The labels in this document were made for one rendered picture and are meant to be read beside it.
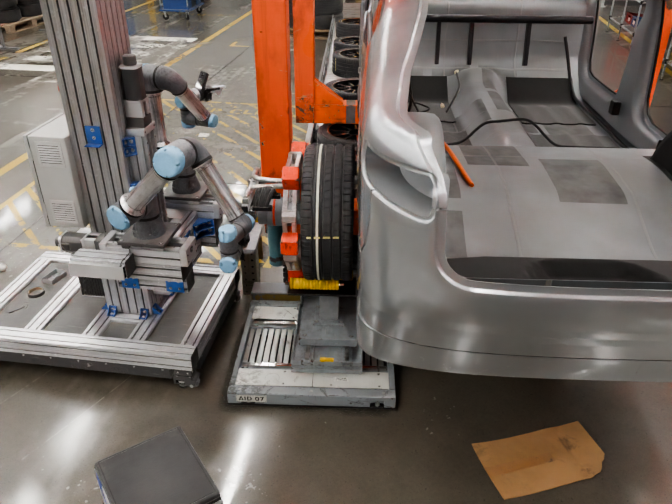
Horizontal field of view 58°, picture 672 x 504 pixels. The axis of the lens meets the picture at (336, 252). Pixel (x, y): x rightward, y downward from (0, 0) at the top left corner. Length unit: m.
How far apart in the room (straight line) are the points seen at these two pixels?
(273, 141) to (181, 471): 1.70
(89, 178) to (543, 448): 2.47
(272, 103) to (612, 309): 1.96
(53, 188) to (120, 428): 1.19
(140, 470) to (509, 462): 1.58
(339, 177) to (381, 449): 1.25
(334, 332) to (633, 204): 1.55
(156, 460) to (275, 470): 0.59
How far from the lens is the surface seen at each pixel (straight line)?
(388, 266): 1.90
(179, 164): 2.48
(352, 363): 3.13
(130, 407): 3.28
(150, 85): 3.25
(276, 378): 3.18
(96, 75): 2.95
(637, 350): 2.18
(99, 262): 3.01
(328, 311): 3.25
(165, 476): 2.49
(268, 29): 3.13
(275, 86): 3.19
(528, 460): 3.03
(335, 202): 2.67
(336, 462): 2.90
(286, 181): 2.69
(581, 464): 3.10
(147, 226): 2.93
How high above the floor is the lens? 2.20
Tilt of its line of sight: 31 degrees down
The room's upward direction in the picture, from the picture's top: straight up
